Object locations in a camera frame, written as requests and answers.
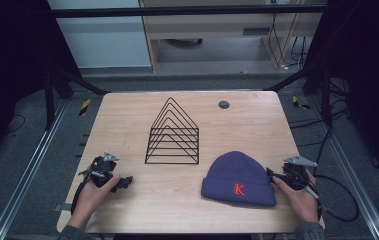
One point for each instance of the white cabinet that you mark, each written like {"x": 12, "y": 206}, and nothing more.
{"x": 105, "y": 36}

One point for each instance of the person's left hand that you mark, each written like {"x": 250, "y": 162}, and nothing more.
{"x": 92, "y": 196}

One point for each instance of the person's right hand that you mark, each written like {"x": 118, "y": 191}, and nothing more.
{"x": 298, "y": 200}

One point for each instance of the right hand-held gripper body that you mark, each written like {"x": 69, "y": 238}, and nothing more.
{"x": 297, "y": 173}

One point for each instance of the black metal frame bar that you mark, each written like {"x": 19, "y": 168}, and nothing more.
{"x": 183, "y": 11}

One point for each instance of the black stand leg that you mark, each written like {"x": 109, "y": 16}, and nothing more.
{"x": 48, "y": 96}
{"x": 323, "y": 90}

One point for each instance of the purple knit beanie hat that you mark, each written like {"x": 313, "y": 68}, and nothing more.
{"x": 238, "y": 180}

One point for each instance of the wooden desk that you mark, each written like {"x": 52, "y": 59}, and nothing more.
{"x": 210, "y": 25}

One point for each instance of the yellow black hazard tape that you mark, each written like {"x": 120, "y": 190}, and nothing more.
{"x": 84, "y": 107}
{"x": 299, "y": 103}

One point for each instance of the aluminium rail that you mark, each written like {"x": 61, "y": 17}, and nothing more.
{"x": 27, "y": 166}
{"x": 350, "y": 166}

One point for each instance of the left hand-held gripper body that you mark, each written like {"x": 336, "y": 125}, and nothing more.
{"x": 102, "y": 170}

